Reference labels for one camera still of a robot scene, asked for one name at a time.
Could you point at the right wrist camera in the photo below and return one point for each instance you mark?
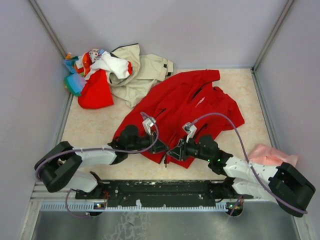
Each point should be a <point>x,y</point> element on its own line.
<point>190,129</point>

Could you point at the red zip jacket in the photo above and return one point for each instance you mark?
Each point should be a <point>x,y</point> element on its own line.
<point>182,98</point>

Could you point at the red cloth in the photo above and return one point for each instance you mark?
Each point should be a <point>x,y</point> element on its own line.
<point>96,93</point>

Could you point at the colourful striped cloth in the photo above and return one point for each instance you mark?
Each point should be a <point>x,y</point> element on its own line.
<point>74,82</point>

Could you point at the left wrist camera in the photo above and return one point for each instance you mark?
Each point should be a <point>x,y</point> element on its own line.
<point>147,124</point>

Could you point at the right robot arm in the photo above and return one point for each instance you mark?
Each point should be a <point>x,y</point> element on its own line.
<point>282,184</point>

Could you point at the beige jacket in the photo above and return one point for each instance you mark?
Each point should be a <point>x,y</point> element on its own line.
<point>147,71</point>

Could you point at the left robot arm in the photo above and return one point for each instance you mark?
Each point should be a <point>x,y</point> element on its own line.
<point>61,167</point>

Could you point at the aluminium frame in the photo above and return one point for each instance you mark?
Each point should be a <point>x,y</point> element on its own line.
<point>177,168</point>

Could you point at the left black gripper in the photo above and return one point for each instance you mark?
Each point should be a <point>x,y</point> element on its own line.
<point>157,147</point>

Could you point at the white printed shirt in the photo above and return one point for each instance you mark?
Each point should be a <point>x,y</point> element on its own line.
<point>99,59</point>

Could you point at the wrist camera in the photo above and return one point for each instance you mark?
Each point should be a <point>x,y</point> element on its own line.
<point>190,129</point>
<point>147,124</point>

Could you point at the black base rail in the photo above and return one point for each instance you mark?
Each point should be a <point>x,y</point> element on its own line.
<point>159,193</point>

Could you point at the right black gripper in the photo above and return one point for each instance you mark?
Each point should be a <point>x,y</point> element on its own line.
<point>176,152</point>

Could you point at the pink cloth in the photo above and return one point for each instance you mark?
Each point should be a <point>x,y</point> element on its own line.
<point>266,155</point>

